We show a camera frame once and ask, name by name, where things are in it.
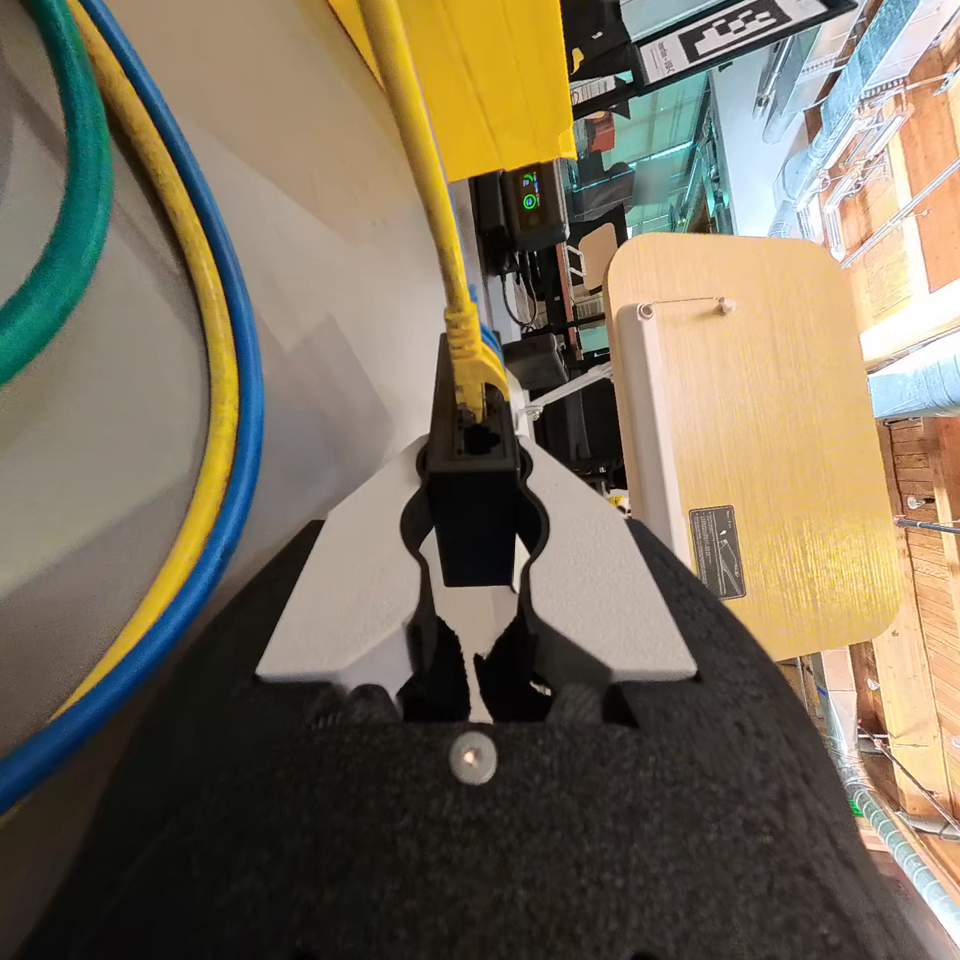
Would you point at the wooden stand with white base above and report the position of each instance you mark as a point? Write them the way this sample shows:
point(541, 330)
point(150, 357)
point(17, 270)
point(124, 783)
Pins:
point(765, 420)

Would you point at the yellow plastic bin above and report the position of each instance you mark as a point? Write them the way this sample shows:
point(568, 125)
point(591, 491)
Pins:
point(487, 75)

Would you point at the black network switch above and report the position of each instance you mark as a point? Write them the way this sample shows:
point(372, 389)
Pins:
point(472, 510)

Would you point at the black and white tag sign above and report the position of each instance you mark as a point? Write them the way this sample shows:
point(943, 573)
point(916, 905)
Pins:
point(735, 34)

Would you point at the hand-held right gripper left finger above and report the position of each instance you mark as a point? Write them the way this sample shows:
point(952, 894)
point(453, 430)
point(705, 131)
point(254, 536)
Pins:
point(345, 592)

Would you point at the black power adapter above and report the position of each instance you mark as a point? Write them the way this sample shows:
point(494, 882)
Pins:
point(536, 364)

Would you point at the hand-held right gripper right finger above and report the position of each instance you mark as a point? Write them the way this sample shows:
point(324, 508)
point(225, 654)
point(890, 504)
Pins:
point(607, 600)

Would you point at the black power station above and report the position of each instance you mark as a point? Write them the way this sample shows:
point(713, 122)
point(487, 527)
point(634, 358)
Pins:
point(532, 202)

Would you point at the silver ventilation duct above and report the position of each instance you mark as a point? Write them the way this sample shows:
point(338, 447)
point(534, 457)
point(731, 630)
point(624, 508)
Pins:
point(915, 386)
point(892, 832)

